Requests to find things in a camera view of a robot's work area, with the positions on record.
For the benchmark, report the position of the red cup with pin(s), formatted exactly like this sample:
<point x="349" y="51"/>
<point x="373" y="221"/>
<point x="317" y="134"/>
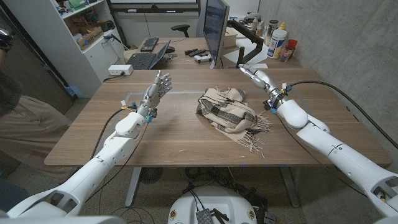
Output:
<point x="291" y="45"/>

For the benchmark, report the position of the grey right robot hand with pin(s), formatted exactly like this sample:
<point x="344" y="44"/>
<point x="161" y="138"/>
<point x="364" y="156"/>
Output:
<point x="262" y="81"/>

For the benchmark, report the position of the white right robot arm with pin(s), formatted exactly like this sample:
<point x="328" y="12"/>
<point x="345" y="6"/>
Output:
<point x="339" y="149"/>

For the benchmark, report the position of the black keyboard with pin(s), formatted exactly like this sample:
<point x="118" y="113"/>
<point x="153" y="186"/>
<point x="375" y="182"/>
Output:
<point x="149" y="43"/>

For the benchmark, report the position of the white paper sheet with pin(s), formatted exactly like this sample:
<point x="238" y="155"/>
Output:
<point x="245" y="53"/>

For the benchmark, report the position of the dark lid jar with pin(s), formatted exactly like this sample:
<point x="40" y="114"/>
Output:
<point x="271" y="31"/>

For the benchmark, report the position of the clear glass cup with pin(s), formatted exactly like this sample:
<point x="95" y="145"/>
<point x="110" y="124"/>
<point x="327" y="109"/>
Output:
<point x="285" y="53"/>

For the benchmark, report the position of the small floor fan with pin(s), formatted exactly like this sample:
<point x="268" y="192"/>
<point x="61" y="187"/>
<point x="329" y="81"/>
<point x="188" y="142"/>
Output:
<point x="150" y="175"/>

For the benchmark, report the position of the person in beige trousers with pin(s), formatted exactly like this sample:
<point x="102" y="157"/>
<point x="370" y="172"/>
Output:
<point x="28" y="130"/>

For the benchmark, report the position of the black office chair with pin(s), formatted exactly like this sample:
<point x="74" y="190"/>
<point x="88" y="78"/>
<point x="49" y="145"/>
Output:
<point x="181" y="29"/>

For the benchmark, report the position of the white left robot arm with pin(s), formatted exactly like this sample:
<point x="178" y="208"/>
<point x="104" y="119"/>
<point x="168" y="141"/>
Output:
<point x="87" y="174"/>

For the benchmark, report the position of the white shelf cabinet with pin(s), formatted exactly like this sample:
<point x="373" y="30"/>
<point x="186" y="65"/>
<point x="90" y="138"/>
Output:
<point x="68" y="40"/>

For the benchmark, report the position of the white game controller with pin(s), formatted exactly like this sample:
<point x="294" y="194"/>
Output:
<point x="202" y="58"/>

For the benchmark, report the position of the black computer monitor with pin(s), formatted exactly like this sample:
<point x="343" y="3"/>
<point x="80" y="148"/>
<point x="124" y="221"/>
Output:
<point x="214" y="29"/>

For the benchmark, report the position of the white power strip box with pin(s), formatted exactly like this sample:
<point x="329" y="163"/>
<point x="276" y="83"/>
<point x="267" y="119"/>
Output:
<point x="120" y="69"/>

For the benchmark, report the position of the black remote controller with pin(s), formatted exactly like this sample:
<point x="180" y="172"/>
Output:
<point x="195" y="52"/>

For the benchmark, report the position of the wooden back desk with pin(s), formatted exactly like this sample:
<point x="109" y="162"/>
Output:
<point x="192" y="60"/>

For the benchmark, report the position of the white wipes canister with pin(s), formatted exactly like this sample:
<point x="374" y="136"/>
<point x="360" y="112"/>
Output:
<point x="276" y="43"/>

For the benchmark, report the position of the cardboard box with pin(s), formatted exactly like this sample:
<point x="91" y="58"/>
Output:
<point x="230" y="37"/>

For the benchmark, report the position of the black laptop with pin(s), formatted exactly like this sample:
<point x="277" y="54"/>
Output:
<point x="147" y="59"/>

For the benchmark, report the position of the black computer mouse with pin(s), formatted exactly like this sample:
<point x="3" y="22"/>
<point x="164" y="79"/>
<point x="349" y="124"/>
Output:
<point x="169" y="49"/>

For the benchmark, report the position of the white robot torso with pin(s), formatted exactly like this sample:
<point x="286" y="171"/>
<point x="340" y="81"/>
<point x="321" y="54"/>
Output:
<point x="212" y="207"/>

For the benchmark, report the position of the beige striped fringed scarf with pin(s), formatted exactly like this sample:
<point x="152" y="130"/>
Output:
<point x="229" y="112"/>

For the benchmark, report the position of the yellow cap bottle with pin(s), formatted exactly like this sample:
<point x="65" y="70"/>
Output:
<point x="282" y="26"/>

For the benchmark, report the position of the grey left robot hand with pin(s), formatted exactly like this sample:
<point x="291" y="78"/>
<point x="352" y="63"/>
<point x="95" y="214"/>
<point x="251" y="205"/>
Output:
<point x="154" y="94"/>

